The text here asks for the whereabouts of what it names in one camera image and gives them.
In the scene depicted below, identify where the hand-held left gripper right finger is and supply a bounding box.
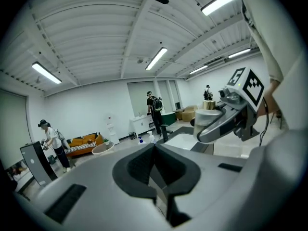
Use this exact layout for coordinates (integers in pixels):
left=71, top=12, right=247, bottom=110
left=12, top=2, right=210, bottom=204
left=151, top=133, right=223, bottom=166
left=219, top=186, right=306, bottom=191
left=154, top=128, right=308, bottom=231

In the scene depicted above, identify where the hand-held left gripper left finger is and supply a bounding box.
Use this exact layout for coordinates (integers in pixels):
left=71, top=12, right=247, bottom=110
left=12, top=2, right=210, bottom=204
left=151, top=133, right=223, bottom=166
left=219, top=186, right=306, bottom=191
left=13, top=142, right=174, bottom=231

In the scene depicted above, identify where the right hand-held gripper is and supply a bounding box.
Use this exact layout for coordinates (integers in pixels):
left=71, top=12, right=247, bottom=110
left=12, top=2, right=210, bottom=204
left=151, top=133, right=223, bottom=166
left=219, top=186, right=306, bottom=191
left=190, top=66, right=266, bottom=144

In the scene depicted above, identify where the clear bottle with gold cap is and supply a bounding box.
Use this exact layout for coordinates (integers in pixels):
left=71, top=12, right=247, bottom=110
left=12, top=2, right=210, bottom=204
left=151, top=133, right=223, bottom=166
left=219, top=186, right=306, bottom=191
left=193, top=100, right=223, bottom=142

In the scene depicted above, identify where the person's right forearm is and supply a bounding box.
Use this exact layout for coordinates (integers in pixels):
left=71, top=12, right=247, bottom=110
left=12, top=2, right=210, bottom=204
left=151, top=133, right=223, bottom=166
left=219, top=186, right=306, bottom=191
left=257, top=78, right=282, bottom=118

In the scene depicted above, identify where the white sink basin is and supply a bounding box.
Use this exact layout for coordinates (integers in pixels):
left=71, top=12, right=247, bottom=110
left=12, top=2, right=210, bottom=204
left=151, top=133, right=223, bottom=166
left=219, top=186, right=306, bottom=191
left=163, top=126, right=214, bottom=155

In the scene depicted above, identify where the white sink counter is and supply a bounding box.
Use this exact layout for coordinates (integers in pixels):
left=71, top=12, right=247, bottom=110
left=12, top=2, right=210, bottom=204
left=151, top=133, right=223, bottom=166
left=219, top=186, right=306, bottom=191
left=156, top=114, right=291, bottom=159

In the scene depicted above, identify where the white cabinet with sink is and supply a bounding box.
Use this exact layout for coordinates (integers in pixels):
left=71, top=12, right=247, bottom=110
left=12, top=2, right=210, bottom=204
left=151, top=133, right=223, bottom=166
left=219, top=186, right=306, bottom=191
left=129, top=112, right=156, bottom=139

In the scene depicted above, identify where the cardboard box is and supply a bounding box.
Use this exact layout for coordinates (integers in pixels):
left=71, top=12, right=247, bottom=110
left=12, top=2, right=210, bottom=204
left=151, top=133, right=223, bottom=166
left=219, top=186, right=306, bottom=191
left=175, top=104, right=199, bottom=122

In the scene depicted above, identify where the dark green tub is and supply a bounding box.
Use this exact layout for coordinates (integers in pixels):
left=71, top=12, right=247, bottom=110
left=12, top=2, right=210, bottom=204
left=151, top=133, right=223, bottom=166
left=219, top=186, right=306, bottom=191
left=160, top=112, right=177, bottom=127

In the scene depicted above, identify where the black stool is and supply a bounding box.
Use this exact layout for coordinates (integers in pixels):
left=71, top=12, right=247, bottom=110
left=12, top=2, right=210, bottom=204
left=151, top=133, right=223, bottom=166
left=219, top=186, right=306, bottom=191
left=159, top=123, right=173, bottom=143

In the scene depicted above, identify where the round white side table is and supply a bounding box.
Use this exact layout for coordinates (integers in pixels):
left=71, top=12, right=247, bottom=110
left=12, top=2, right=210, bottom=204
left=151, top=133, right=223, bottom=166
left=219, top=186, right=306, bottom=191
left=91, top=142, right=115, bottom=156

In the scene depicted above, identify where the white roller blind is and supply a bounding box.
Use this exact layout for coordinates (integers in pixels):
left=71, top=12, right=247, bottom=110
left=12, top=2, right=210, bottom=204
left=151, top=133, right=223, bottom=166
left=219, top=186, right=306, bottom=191
left=168, top=80, right=181, bottom=103
left=127, top=81, right=157, bottom=116
left=157, top=80, right=173, bottom=114
left=0, top=88, right=31, bottom=170

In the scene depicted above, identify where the orange sofa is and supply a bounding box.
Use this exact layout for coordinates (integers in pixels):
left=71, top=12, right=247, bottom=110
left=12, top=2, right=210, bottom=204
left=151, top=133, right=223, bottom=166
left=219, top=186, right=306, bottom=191
left=64, top=132, right=104, bottom=157

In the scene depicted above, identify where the long ceiling light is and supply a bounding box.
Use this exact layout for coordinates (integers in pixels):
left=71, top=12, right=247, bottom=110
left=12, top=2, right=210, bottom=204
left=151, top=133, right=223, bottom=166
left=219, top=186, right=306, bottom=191
left=200, top=0, right=242, bottom=16
left=145, top=47, right=168, bottom=71
left=227, top=48, right=252, bottom=59
left=189, top=64, right=209, bottom=76
left=31, top=61, right=63, bottom=85

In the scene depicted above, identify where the white water dispenser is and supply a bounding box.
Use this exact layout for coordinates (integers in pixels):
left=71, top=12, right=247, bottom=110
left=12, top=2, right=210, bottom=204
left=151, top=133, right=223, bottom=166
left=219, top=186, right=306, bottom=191
left=106, top=115, right=120, bottom=146

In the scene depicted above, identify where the grey and black panel stand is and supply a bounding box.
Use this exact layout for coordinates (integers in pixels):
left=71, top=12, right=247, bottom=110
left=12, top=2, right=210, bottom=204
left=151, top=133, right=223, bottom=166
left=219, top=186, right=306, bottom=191
left=19, top=141, right=58, bottom=187

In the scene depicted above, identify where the person's white shirt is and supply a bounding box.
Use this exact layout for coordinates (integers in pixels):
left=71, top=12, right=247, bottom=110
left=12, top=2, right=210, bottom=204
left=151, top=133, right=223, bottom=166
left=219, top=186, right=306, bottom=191
left=239, top=0, right=308, bottom=135

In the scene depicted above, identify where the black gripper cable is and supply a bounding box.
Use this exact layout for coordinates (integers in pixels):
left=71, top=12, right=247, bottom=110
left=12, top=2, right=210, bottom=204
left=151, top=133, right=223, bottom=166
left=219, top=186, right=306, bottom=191
left=258, top=97, right=270, bottom=147

